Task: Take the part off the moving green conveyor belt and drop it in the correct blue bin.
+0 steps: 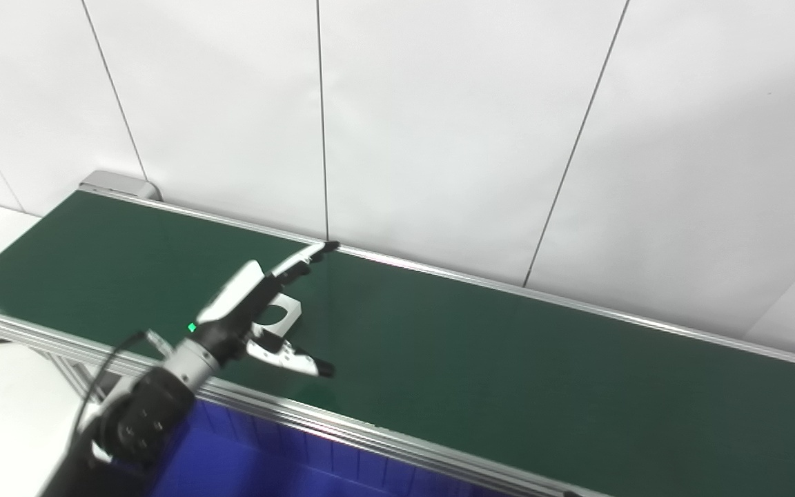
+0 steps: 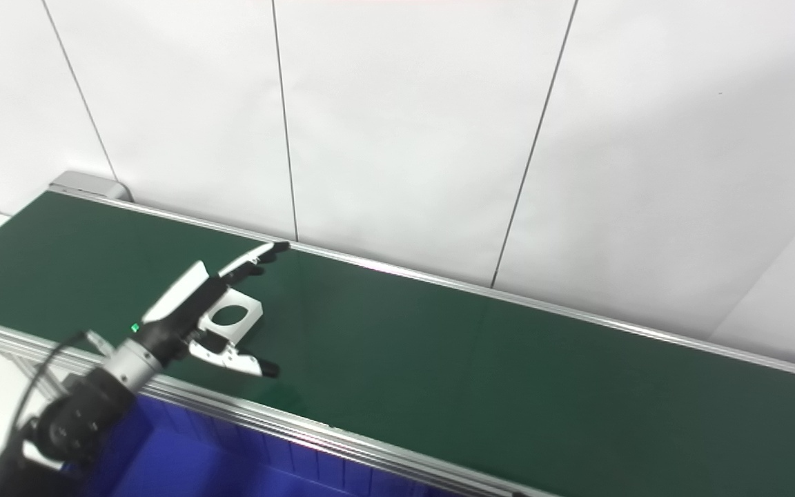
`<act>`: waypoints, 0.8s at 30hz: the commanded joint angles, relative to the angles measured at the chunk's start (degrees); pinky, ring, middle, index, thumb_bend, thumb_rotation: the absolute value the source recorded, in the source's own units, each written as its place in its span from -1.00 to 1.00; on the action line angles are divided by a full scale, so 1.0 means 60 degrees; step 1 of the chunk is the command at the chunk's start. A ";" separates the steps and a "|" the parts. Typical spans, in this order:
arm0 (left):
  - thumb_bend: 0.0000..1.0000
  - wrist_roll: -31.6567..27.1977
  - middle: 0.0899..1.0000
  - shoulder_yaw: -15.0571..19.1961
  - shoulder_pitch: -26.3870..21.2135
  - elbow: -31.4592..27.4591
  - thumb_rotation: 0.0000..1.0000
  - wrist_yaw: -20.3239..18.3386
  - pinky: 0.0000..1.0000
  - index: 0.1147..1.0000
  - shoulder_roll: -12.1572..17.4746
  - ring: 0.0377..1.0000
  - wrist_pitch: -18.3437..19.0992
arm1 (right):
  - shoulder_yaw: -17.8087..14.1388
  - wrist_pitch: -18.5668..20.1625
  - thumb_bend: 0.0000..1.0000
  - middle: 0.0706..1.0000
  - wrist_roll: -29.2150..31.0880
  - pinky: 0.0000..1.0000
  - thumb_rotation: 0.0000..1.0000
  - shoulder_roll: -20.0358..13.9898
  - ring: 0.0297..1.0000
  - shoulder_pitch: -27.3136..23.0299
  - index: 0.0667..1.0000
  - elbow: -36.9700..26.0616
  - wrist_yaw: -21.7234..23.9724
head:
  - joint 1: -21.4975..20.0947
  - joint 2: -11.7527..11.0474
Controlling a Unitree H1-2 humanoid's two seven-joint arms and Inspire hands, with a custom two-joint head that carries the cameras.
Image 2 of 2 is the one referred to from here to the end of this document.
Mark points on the white bracket part with hole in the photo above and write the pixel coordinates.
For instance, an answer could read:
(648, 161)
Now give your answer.
(251, 309)

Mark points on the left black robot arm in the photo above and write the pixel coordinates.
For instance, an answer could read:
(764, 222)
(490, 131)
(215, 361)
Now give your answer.
(87, 407)

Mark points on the green conveyor belt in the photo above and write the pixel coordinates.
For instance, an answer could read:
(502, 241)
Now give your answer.
(287, 419)
(439, 359)

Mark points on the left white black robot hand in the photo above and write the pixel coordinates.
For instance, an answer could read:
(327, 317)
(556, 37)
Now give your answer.
(177, 304)

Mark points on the grey conveyor end cap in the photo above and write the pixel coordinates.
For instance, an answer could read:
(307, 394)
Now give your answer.
(90, 185)

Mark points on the blue plastic bin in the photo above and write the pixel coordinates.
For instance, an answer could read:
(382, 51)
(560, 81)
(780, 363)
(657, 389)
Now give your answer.
(183, 462)

